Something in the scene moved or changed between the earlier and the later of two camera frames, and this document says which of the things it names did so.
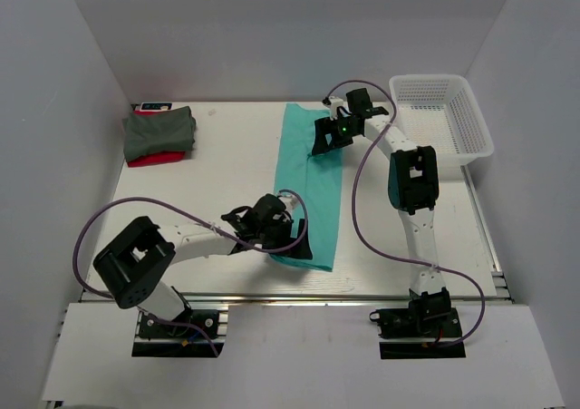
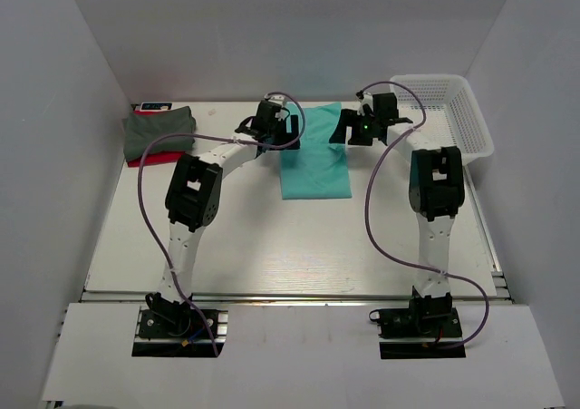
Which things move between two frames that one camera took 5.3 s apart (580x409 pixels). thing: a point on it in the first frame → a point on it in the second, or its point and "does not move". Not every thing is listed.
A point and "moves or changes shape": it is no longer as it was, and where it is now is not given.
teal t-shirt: (317, 178) moves or changes shape
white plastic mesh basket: (440, 111) does not move
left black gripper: (287, 226) → (293, 135)
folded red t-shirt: (157, 158) does not move
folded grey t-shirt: (159, 131) does not move
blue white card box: (156, 106) does not move
